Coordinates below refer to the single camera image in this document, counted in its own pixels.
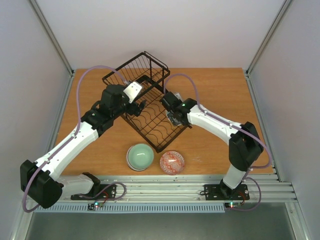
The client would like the black wire dish rack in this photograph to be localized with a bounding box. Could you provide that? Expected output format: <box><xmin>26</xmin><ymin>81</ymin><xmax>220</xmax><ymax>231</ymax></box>
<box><xmin>116</xmin><ymin>51</ymin><xmax>186</xmax><ymax>153</ymax></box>

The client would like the orange diamond patterned bowl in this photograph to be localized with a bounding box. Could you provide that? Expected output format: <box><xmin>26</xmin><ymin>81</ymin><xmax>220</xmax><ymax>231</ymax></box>
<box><xmin>159</xmin><ymin>150</ymin><xmax>185</xmax><ymax>176</ymax></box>

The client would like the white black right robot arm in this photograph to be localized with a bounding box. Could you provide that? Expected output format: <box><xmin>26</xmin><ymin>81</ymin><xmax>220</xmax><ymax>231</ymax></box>
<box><xmin>160</xmin><ymin>91</ymin><xmax>264</xmax><ymax>200</ymax></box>

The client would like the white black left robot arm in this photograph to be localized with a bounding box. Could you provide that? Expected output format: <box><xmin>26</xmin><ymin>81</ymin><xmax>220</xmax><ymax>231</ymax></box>
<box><xmin>20</xmin><ymin>82</ymin><xmax>145</xmax><ymax>213</ymax></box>

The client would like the celadon green bowl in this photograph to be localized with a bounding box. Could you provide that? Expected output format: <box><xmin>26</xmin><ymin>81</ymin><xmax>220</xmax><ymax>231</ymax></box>
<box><xmin>127</xmin><ymin>143</ymin><xmax>154</xmax><ymax>169</ymax></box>

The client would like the bowl under green bowl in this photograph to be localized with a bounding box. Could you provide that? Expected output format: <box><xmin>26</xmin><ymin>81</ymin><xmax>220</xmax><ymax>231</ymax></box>
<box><xmin>126</xmin><ymin>152</ymin><xmax>148</xmax><ymax>172</ymax></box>

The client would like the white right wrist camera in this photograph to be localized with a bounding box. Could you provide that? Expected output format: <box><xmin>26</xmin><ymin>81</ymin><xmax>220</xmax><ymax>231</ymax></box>
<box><xmin>174</xmin><ymin>92</ymin><xmax>182</xmax><ymax>101</ymax></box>

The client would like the aluminium rail frame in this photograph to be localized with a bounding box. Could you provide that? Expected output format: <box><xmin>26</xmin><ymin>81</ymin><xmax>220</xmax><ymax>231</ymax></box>
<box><xmin>9</xmin><ymin>0</ymin><xmax>311</xmax><ymax>240</ymax></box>

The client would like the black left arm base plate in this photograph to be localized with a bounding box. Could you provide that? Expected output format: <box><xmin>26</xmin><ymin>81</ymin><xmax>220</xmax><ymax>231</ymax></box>
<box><xmin>70</xmin><ymin>184</ymin><xmax>117</xmax><ymax>201</ymax></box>

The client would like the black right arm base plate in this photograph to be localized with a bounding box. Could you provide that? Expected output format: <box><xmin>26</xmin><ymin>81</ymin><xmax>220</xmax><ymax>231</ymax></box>
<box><xmin>202</xmin><ymin>184</ymin><xmax>250</xmax><ymax>201</ymax></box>

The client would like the light blue cable duct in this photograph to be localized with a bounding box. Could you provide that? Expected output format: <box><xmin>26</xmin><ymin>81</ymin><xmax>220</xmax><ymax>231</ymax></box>
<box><xmin>35</xmin><ymin>202</ymin><xmax>225</xmax><ymax>214</ymax></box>

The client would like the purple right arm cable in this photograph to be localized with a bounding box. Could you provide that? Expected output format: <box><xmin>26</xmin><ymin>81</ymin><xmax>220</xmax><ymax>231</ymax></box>
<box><xmin>162</xmin><ymin>73</ymin><xmax>273</xmax><ymax>212</ymax></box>

